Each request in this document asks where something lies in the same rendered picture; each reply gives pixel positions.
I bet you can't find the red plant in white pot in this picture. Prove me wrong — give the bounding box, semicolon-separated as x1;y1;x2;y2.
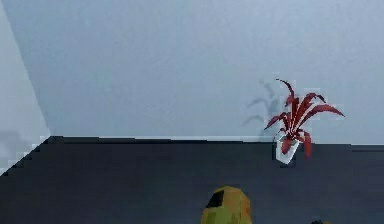
264;78;346;165

